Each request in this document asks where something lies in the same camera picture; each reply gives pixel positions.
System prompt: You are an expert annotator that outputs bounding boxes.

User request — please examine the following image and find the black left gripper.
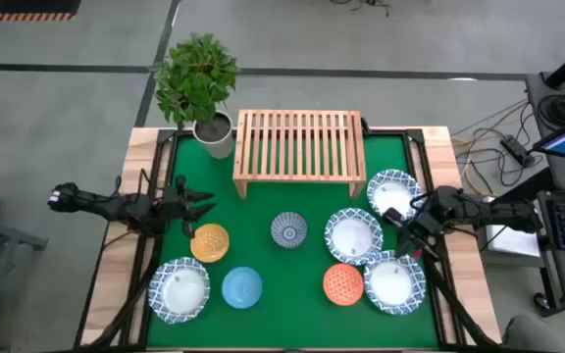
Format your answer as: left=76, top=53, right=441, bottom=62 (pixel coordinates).
left=162, top=175, right=217, bottom=239

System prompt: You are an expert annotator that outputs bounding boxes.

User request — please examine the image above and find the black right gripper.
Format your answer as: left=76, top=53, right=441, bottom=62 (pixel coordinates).
left=393, top=188, right=443, bottom=260

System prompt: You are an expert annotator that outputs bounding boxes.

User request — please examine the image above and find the yellow patterned bowl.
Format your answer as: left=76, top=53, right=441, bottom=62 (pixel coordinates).
left=189, top=223, right=231, bottom=264

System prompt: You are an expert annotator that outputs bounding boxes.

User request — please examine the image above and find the blue and white paper plate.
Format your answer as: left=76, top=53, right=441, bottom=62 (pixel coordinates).
left=147, top=256, right=212, bottom=325
left=366, top=169, right=425, bottom=221
left=324, top=207, right=385, bottom=267
left=363, top=250, right=428, bottom=316

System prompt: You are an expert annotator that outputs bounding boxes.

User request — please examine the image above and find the orange honeycomb-pattern bowl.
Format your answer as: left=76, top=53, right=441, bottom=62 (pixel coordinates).
left=322, top=263, right=365, bottom=307

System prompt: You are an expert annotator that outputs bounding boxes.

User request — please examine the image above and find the grey-blue radial-pattern bowl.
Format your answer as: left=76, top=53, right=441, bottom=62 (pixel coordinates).
left=270, top=211, right=309, bottom=250

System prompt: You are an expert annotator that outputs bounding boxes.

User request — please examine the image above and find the blue wave-pattern bowl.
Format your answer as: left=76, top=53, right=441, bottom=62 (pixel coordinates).
left=221, top=266, right=265, bottom=310

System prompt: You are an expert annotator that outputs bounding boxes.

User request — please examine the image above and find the wooden slatted shelf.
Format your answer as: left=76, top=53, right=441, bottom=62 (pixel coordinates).
left=231, top=109, right=368, bottom=200

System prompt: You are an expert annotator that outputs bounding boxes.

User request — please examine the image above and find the white paper sheet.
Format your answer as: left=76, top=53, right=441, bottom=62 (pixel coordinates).
left=483, top=223, right=542, bottom=260

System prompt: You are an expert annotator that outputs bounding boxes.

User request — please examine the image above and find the green plant in white pot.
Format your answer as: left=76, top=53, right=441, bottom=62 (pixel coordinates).
left=152, top=32, right=242, bottom=161

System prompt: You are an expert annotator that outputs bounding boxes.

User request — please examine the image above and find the green table mat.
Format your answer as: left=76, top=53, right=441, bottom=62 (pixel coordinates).
left=145, top=130, right=440, bottom=350

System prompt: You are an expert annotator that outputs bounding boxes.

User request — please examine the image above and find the black power strip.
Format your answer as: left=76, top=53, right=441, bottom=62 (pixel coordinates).
left=500, top=134, right=537, bottom=168

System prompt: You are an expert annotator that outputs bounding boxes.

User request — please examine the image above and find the black caster wheel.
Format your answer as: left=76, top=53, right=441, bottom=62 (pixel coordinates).
left=532, top=291, right=552, bottom=312

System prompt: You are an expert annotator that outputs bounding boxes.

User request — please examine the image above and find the black mat with hazard stripe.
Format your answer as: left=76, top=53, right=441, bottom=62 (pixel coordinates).
left=0, top=0, right=81, bottom=23

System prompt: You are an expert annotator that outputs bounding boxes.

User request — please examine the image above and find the yellow floor cable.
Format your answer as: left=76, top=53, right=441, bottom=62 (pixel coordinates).
left=451, top=100, right=532, bottom=197

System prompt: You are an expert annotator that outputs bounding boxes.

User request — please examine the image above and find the black floor cable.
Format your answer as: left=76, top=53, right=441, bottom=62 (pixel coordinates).
left=453, top=102, right=544, bottom=188

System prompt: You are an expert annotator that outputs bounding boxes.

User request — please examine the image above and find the coiled black cable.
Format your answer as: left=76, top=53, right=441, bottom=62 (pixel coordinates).
left=537, top=92, right=565, bottom=129

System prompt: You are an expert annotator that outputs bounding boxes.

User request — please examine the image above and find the black cable bundle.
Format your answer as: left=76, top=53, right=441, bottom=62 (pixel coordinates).
left=329, top=0, right=392, bottom=19

